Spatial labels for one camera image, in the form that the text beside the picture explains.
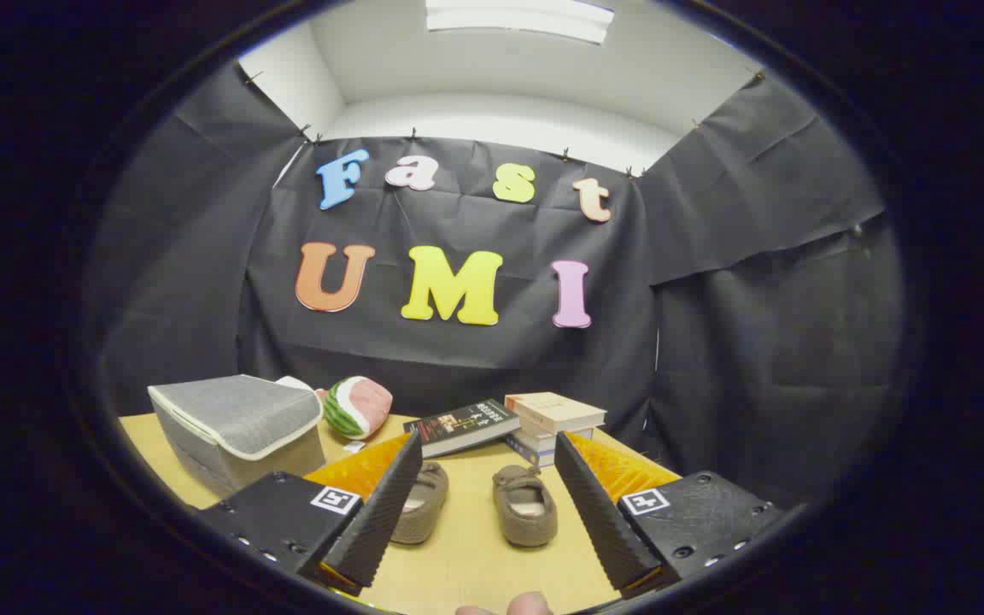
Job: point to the watermelon slice plush toy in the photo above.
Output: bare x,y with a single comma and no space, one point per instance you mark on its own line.
360,408

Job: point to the black backdrop cloth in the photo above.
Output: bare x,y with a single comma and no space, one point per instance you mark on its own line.
458,359

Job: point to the ceiling light panel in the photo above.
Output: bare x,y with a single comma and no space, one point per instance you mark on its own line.
518,19

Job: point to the small white paper tag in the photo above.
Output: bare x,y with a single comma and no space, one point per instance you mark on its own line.
354,446

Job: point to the white plush toy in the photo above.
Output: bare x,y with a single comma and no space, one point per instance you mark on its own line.
297,384

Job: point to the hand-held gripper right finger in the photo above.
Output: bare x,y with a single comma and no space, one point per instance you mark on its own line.
603,521

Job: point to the black cover book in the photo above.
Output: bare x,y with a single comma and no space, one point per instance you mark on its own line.
462,424

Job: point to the beige cover book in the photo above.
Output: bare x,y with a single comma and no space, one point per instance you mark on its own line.
553,410

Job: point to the brown fuzzy slipper shoe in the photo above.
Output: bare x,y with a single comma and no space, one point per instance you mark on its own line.
526,521
425,504

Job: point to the blue cover book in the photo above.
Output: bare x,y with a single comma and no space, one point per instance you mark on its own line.
526,451

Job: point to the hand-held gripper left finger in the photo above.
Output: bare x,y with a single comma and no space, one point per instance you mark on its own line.
377,521

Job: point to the white cover book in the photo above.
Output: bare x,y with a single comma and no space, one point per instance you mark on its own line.
543,440

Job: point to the grey fabric storage box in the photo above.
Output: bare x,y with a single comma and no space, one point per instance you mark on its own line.
236,418

